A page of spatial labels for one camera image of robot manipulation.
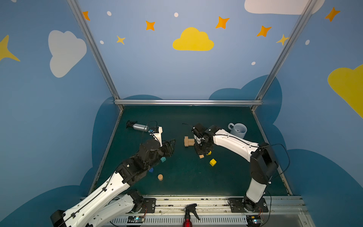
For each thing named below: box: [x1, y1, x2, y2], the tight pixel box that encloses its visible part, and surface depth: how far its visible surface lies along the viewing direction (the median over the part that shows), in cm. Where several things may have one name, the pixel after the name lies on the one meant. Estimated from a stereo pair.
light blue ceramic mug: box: [227, 122, 248, 140], surface depth 103 cm
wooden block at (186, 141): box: [183, 136, 189, 148], surface depth 100 cm
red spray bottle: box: [180, 203, 200, 227], surface depth 72 cm
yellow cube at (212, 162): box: [209, 158, 217, 167], surface depth 90 cm
